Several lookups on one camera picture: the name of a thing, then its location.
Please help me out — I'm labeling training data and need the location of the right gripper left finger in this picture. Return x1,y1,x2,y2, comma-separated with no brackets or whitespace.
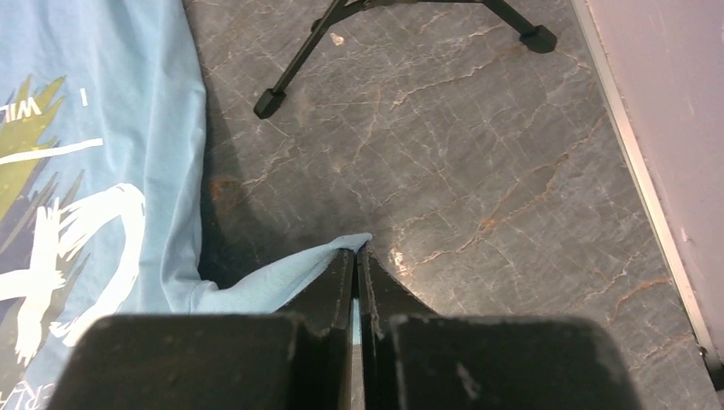
49,250,355,409

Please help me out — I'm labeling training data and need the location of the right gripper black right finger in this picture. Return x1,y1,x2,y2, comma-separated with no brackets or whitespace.
356,250,642,409

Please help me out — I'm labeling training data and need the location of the light blue printed t-shirt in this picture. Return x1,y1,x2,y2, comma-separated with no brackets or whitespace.
1,1,371,409

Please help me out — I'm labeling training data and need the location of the black microphone tripod stand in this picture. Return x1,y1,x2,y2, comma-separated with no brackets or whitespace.
253,0,559,120

